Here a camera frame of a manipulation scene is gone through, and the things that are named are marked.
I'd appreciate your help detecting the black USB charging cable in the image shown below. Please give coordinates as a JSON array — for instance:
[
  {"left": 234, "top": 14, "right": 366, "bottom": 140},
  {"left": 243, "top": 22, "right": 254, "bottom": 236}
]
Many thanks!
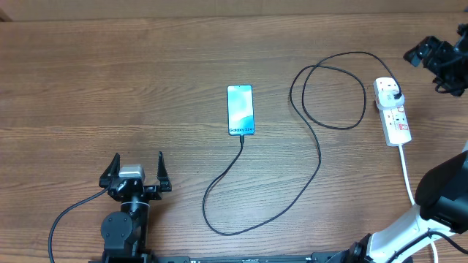
[{"left": 201, "top": 51, "right": 404, "bottom": 237}]

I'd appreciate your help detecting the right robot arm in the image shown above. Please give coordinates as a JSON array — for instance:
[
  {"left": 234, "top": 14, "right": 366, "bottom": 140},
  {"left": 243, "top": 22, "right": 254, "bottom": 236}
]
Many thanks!
[{"left": 329, "top": 29, "right": 467, "bottom": 262}]

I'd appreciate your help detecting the Samsung Galaxy smartphone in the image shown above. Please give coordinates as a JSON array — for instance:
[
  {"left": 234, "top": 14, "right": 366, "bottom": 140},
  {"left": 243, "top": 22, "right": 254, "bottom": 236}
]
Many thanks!
[{"left": 227, "top": 85, "right": 255, "bottom": 136}]

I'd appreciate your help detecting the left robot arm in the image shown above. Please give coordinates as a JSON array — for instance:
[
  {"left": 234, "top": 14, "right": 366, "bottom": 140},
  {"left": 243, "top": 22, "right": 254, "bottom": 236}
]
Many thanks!
[{"left": 99, "top": 153, "right": 172, "bottom": 262}]

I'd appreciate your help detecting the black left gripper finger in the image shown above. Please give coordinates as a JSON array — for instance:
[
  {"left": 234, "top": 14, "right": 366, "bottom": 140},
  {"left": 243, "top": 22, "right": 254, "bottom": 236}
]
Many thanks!
[
  {"left": 157, "top": 151, "right": 172, "bottom": 192},
  {"left": 99, "top": 153, "right": 120, "bottom": 188}
]

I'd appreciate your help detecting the white power strip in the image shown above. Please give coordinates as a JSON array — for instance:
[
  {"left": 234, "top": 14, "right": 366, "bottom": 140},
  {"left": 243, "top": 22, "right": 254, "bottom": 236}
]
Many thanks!
[{"left": 373, "top": 76, "right": 412, "bottom": 148}]

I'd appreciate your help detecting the white USB charger plug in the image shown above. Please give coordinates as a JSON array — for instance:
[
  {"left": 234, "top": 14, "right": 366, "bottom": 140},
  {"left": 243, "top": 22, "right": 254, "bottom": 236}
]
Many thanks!
[{"left": 376, "top": 91, "right": 405, "bottom": 110}]

